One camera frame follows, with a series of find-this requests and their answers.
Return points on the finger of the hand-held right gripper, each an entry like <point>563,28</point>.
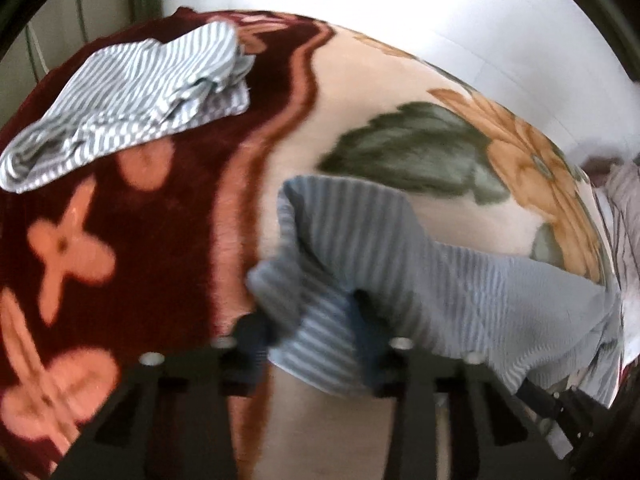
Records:
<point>560,415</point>

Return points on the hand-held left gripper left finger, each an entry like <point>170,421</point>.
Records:
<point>241,342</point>

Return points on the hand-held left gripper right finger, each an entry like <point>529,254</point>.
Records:
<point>371,360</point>

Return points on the blue striped pants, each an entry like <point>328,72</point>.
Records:
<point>400,270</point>

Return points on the floral fleece blanket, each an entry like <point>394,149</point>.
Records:
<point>150,210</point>

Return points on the beige quilt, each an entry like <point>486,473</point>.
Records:
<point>627,195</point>

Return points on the folded striped garment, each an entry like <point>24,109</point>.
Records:
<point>125,90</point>

